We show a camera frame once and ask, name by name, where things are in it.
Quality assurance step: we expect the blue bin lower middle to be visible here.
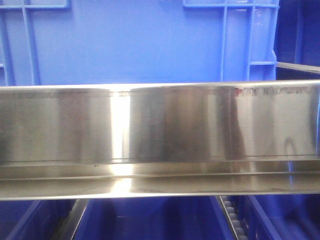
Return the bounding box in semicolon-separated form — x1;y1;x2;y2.
74;196;233;240

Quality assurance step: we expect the white roller track right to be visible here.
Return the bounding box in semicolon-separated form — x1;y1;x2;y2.
216;195;248;240

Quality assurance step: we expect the stainless steel shelf front rail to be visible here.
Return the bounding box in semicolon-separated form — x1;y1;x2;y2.
0;80;320;200

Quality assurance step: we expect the large light blue crate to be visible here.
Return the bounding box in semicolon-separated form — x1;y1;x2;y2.
0;0;280;86

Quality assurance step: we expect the blue bin lower right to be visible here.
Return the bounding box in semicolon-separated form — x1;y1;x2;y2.
234;194;320;240

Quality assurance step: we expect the steel divider rail left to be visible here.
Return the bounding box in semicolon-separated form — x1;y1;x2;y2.
50;199;89;240

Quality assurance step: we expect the blue bin lower left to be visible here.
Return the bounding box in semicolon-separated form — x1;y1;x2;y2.
0;199;75;240

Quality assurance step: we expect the dark blue bin upper right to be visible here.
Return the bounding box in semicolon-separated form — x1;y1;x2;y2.
275;0;320;80

